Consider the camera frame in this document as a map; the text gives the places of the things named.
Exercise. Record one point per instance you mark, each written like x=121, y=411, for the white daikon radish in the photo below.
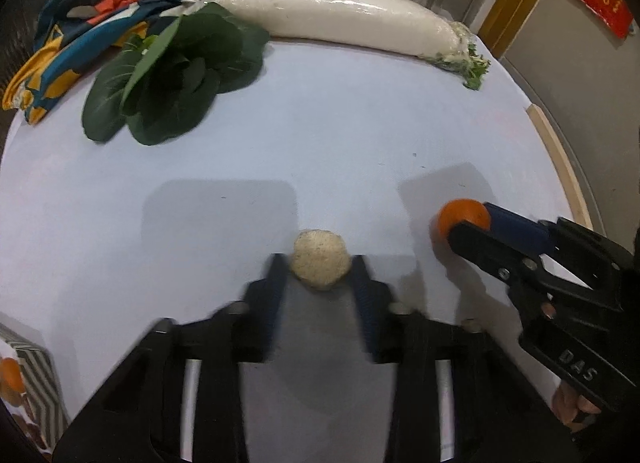
x=397, y=26

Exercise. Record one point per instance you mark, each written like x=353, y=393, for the striped white tray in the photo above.
x=38, y=417

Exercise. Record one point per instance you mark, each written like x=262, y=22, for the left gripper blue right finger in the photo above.
x=372, y=300

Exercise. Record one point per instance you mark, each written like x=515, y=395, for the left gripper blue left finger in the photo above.
x=263, y=299

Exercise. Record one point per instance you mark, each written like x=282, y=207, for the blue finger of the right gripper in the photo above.
x=499, y=259
x=528, y=236

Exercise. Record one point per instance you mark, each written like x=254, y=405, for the white tablecloth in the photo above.
x=99, y=240

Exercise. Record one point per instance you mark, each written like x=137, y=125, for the beige cake piece upper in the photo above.
x=320, y=259

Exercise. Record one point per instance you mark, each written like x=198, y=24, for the orange near cakes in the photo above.
x=461, y=210

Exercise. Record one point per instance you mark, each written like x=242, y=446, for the large orange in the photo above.
x=11, y=375

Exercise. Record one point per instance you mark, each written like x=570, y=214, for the green leafy vegetable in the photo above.
x=161, y=86

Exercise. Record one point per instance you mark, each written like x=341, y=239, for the person hand on gripper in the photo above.
x=571, y=408

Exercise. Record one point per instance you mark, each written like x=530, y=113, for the colourful patterned cloth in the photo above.
x=70, y=36

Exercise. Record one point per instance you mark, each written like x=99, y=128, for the wooden plank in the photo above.
x=563, y=167

